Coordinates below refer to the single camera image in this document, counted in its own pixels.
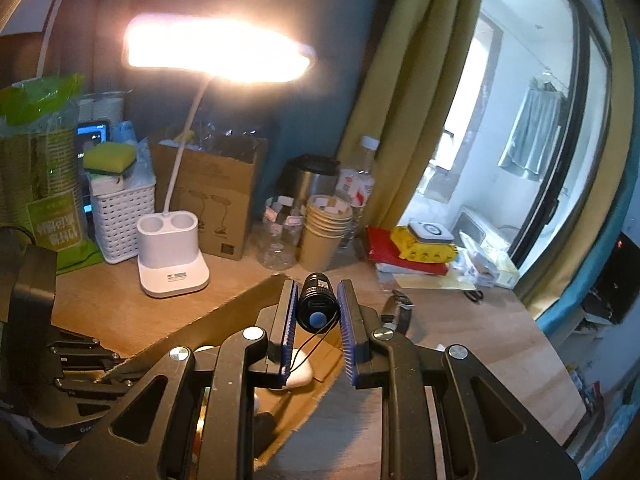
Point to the stack of brown paper cups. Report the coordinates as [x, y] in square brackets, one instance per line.
[322, 235]

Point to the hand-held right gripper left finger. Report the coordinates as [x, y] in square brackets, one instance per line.
[286, 332]

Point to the black scissors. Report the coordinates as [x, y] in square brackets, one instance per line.
[474, 294]

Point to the white plastic basket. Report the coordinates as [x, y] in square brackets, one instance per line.
[122, 220]

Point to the yellow curtain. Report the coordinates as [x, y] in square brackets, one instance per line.
[400, 85]

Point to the black window frame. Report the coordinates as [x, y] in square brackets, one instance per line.
[565, 135]

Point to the green paper cup package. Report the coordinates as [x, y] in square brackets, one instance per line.
[45, 160]

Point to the teal curtain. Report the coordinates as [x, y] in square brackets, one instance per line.
[615, 185]

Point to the hanging grey garment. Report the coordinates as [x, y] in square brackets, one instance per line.
[532, 130]

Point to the yellow green sponge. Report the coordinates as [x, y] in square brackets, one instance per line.
[110, 156]

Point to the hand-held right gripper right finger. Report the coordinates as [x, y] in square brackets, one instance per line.
[347, 332]

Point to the white earbuds case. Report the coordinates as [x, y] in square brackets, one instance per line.
[301, 367]

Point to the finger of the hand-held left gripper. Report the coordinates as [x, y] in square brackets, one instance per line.
[100, 387]
[90, 349]

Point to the brown lamp packaging box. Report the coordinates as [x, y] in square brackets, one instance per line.
[220, 195]

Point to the black monitor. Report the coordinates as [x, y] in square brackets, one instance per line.
[617, 280]

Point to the red packet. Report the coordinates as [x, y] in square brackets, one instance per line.
[382, 247]

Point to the grey power bank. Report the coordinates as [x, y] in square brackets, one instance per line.
[430, 231]

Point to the white desk lamp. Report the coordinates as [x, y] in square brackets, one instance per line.
[170, 255]

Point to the small blue screen device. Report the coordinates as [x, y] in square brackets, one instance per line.
[94, 137]

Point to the brown cardboard box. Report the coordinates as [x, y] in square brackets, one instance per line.
[225, 317]

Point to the yellow wipes packet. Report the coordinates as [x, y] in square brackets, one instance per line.
[425, 252]

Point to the stainless steel kettle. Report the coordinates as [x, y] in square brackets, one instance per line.
[305, 180]

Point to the clear plastic water bottle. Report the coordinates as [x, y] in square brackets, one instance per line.
[362, 180]

